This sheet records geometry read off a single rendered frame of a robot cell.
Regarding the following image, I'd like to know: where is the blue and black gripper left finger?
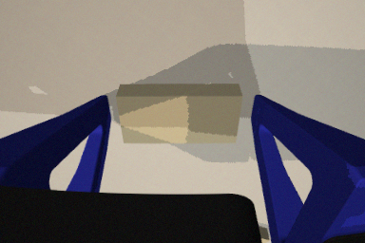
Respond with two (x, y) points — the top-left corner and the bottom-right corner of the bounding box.
(0, 95), (111, 193)

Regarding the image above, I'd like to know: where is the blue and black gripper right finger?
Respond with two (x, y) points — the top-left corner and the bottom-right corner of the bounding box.
(251, 95), (365, 243)

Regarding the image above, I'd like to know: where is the cream domino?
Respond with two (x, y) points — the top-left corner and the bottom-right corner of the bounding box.
(259, 227), (270, 243)
(116, 84), (242, 143)

